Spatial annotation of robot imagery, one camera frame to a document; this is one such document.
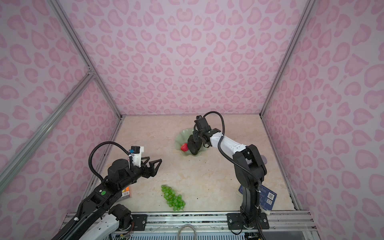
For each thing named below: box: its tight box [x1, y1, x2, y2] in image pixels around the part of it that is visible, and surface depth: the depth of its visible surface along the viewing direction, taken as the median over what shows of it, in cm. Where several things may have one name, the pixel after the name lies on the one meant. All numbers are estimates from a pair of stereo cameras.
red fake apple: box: [180, 143, 189, 152], surface depth 98 cm
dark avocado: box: [187, 134, 203, 155], surface depth 95 cm
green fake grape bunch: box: [161, 184, 186, 211], surface depth 78 cm
